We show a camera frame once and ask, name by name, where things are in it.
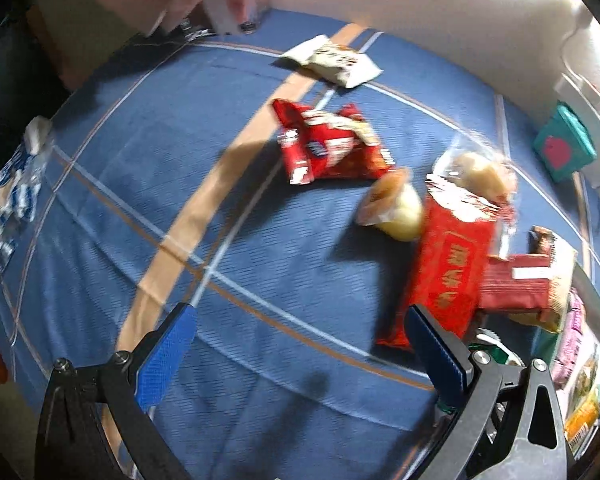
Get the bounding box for blue plaid tablecloth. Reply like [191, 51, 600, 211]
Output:
[0, 7, 600, 480]

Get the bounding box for yellow jelly cup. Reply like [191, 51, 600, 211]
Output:
[355, 166, 426, 242]

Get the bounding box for teal cube box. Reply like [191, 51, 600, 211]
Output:
[531, 101, 597, 184]

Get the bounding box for purple snack packet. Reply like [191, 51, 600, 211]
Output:
[549, 289, 587, 387]

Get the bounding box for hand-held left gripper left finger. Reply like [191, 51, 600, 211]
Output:
[35, 301, 199, 480]

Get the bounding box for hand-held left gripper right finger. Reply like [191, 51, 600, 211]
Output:
[404, 303, 578, 480]

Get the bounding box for white green snack packet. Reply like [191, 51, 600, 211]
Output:
[274, 34, 384, 89]

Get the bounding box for green biscuit packet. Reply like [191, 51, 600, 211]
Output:
[434, 327, 527, 417]

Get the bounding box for blue white plastic bag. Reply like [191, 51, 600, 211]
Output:
[0, 116, 57, 275]

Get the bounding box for dark red wafer packet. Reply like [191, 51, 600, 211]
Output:
[479, 251, 557, 315]

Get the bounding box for beige snack packet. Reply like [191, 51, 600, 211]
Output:
[509, 226, 579, 334]

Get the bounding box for clear bread packet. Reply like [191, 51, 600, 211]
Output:
[426, 134, 519, 212]

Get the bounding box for yellow orange snack packet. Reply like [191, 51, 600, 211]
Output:
[564, 389, 600, 457]

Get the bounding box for red patterned snack packet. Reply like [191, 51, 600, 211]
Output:
[271, 98, 397, 187]

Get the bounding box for teal rimmed white box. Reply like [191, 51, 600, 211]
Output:
[529, 264, 600, 463]

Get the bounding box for glass jar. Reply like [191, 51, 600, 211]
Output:
[201, 0, 274, 37]

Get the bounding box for foil cartoon snack packet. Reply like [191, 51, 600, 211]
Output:
[574, 344, 600, 397]

